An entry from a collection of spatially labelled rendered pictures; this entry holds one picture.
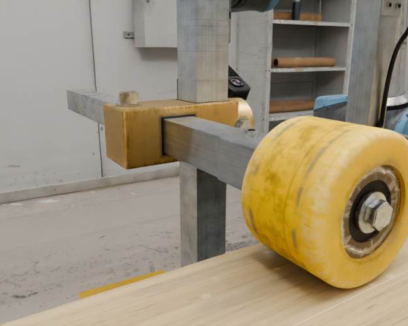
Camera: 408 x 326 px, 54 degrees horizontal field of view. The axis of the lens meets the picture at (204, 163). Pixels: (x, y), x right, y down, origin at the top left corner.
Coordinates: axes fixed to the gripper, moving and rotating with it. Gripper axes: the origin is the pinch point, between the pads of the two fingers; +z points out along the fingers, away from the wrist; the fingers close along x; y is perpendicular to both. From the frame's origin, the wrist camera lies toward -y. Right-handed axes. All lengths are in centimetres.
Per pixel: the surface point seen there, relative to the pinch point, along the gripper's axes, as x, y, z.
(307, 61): -210, 177, -11
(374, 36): -2.3, -31.7, -20.7
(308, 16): -227, 196, -48
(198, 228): 22.5, -32.2, -2.2
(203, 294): 32, -49, -8
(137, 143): 28.8, -32.9, -11.6
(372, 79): -2.3, -32.0, -15.7
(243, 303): 31, -50, -8
